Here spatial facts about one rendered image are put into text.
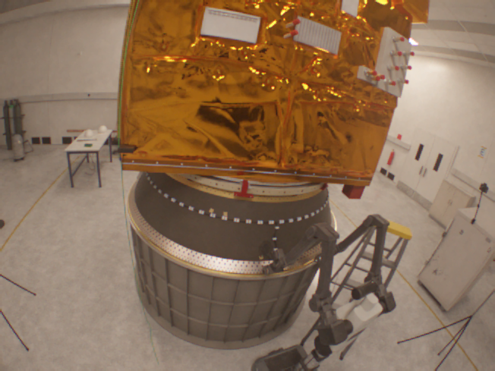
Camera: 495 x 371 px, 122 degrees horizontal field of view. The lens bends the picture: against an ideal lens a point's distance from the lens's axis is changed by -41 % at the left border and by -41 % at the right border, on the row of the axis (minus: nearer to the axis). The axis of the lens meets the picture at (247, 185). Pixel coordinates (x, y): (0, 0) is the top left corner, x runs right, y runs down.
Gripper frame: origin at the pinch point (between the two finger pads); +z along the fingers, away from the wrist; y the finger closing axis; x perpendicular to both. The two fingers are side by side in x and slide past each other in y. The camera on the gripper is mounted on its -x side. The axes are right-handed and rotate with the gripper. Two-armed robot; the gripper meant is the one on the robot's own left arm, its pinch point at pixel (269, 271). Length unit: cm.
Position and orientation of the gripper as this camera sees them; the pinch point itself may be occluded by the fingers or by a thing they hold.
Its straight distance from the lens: 164.1
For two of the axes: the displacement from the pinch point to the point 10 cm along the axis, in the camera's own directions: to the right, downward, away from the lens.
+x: 2.3, 8.4, -4.8
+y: -9.1, 0.2, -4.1
